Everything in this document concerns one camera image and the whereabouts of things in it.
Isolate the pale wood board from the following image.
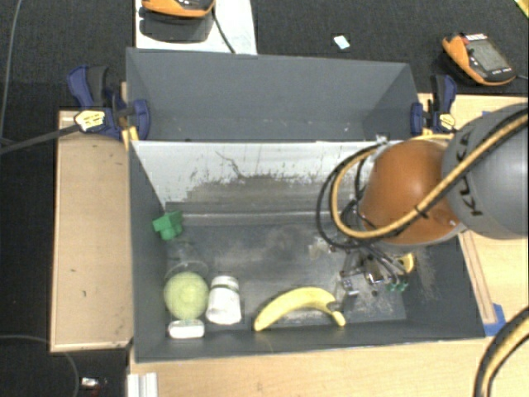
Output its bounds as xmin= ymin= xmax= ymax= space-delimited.
xmin=49 ymin=109 xmax=136 ymax=353

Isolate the small yellow object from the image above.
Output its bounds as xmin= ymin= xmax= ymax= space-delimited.
xmin=397 ymin=252 xmax=417 ymax=275

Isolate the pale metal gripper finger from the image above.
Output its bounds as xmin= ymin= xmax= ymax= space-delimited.
xmin=331 ymin=278 xmax=355 ymax=308
xmin=341 ymin=288 xmax=361 ymax=313

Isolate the green apple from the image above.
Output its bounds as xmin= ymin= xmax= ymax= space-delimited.
xmin=162 ymin=271 xmax=210 ymax=321

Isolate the white plastic jar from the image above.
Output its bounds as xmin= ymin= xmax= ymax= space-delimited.
xmin=204 ymin=275 xmax=243 ymax=326

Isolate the green toy block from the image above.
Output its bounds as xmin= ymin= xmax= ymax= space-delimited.
xmin=151 ymin=209 xmax=184 ymax=242

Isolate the grey metal bin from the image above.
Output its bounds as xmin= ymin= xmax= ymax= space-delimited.
xmin=125 ymin=46 xmax=487 ymax=363

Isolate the small white flat box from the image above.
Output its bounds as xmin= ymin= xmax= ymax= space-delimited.
xmin=166 ymin=319 xmax=206 ymax=340

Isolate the yellow banana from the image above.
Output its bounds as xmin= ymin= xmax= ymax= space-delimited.
xmin=252 ymin=286 xmax=347 ymax=332

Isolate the clear glass goblet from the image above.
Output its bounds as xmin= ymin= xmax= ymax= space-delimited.
xmin=164 ymin=239 xmax=210 ymax=281

